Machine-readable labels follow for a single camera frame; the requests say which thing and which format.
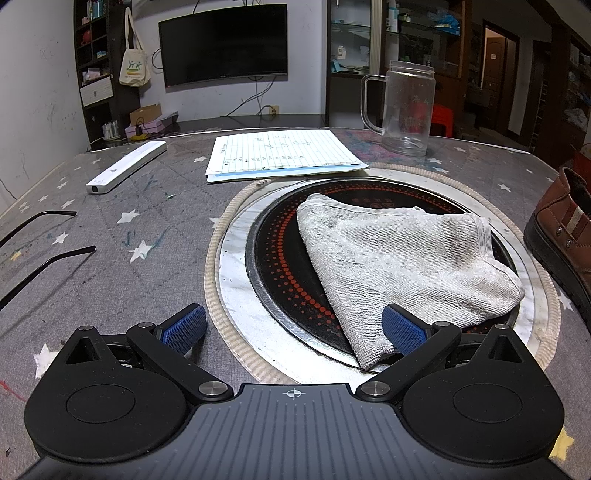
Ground white drawer box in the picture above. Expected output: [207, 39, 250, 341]
[79, 76, 115, 108]

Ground dark low television cabinet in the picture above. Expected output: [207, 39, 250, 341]
[173, 113, 328, 134]

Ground round black induction cooktop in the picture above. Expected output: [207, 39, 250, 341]
[247, 178, 518, 365]

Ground brown leather shoe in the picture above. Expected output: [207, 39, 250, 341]
[524, 167, 591, 326]

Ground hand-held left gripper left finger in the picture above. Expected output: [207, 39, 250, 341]
[62, 303, 232, 402]

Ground grey star tablecloth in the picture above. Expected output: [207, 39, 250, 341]
[0, 127, 591, 480]

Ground cardboard box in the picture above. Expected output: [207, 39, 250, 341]
[129, 104, 163, 125]

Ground glass display cabinet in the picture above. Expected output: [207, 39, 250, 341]
[326, 0, 398, 127]

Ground ruled paper stack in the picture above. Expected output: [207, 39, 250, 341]
[205, 129, 370, 184]

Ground wooden partition shelf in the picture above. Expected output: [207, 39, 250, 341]
[549, 23, 591, 162]

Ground black-framed eyeglasses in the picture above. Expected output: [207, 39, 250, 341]
[0, 210, 97, 311]

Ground red plastic stool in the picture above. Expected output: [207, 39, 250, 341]
[409, 102, 455, 138]

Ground white bar-shaped device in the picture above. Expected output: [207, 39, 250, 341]
[85, 141, 167, 195]

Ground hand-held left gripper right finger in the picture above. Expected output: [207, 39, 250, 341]
[356, 303, 528, 402]

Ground wooden cabinet with glass top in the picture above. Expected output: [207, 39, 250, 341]
[383, 0, 467, 134]

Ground pink box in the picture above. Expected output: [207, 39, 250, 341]
[124, 113, 180, 138]

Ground grey towel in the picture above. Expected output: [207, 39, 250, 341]
[295, 194, 526, 370]

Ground wooden door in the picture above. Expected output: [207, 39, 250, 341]
[480, 19, 520, 139]

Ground dark cubby shelf unit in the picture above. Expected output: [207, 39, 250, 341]
[73, 0, 144, 144]

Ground cream tote bag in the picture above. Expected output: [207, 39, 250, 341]
[119, 7, 152, 87]

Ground black flat-screen television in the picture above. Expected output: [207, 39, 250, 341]
[158, 4, 289, 88]

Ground clear plastic mug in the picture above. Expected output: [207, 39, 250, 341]
[360, 60, 436, 158]

